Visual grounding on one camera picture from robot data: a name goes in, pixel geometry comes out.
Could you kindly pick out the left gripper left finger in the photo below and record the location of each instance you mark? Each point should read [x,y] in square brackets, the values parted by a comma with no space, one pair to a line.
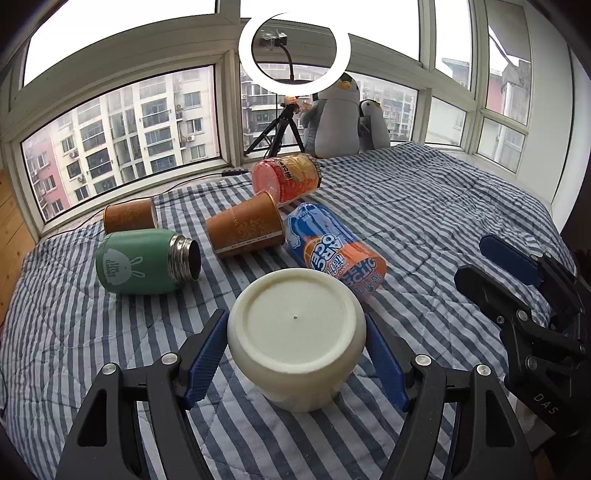
[105,441]

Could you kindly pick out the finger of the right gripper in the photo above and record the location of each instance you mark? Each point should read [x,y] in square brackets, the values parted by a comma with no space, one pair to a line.
[545,273]
[499,305]

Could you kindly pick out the white plastic cup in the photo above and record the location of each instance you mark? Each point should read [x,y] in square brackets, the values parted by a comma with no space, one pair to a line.
[297,334]

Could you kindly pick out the blue orange drink cup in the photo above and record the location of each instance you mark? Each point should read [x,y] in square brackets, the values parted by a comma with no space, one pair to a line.
[320,241]

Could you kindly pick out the brown paper cup far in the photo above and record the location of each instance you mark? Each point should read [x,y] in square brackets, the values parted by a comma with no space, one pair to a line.
[135,214]

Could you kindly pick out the brown paper cup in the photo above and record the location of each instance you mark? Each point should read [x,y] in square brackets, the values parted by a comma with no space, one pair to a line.
[251,225]
[135,214]

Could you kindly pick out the brown paper cup near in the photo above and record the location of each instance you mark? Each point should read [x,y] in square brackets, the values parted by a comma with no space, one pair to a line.
[251,225]

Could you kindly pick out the green thermos bottle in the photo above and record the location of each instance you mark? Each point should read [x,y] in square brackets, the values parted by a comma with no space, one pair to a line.
[146,262]

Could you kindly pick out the small grey penguin plush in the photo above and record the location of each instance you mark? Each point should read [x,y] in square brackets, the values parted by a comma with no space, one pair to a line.
[373,130]

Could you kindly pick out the wooden headboard panel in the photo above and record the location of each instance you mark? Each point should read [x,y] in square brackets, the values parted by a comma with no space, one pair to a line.
[15,243]

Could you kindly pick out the large grey penguin plush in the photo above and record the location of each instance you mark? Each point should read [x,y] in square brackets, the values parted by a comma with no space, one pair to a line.
[331,123]

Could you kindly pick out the black tripod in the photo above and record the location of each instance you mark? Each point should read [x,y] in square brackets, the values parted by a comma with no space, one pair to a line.
[274,132]

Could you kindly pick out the ring light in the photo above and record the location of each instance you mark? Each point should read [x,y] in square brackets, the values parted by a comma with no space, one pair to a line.
[343,50]

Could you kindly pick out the phone holder in ring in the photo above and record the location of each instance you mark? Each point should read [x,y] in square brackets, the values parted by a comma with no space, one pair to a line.
[277,39]

